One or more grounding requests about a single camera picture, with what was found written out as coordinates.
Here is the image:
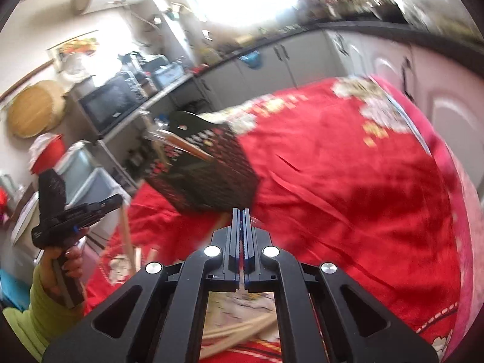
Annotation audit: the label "steel shelf table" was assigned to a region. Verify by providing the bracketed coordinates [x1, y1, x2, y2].
[94, 74, 194, 197]

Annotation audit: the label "wooden rolling pin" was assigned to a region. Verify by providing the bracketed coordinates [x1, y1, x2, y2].
[0, 58, 54, 100]

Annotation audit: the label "blue bowl on cabinet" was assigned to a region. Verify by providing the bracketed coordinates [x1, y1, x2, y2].
[238, 51, 264, 69]

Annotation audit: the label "round bamboo cutting board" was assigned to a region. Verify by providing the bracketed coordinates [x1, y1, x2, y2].
[7, 80, 67, 139]

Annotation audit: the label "person's left forearm green sleeve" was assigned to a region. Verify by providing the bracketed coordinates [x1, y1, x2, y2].
[2, 268, 84, 362]

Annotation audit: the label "red plastic basin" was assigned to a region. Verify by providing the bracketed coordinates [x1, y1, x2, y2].
[30, 134, 66, 175]

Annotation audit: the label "red floral blanket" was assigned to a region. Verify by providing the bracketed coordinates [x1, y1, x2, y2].
[85, 76, 484, 363]

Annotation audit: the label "light blue plastic container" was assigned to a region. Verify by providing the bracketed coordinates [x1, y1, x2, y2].
[57, 140, 132, 214]

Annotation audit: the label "white kitchen cabinets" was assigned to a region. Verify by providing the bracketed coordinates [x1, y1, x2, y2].
[197, 28, 484, 167]

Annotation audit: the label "clear plastic bag in basin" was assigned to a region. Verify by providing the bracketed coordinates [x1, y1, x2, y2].
[29, 134, 58, 164]

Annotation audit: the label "fruit picture wall tile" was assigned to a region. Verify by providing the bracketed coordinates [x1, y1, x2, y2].
[47, 32, 100, 73]

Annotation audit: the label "blue dish rack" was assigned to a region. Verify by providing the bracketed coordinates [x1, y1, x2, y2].
[151, 64, 187, 88]

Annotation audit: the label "person's left hand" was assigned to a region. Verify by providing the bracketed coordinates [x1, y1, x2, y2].
[39, 229, 90, 297]

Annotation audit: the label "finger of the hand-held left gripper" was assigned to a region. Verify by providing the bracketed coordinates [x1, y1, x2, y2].
[66, 195, 124, 228]

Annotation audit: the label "black kitchen countertop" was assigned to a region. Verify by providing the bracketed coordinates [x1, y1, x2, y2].
[189, 18, 484, 69]

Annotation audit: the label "black microwave oven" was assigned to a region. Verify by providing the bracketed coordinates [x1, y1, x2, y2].
[77, 72, 147, 134]

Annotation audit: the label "black mesh utensil holder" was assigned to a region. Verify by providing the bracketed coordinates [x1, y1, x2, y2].
[145, 120, 262, 215]

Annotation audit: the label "pale wooden chopstick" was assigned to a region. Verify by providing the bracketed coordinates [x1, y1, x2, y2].
[119, 196, 137, 275]

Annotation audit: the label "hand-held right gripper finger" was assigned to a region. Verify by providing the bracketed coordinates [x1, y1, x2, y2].
[242, 208, 441, 363]
[41, 208, 241, 363]

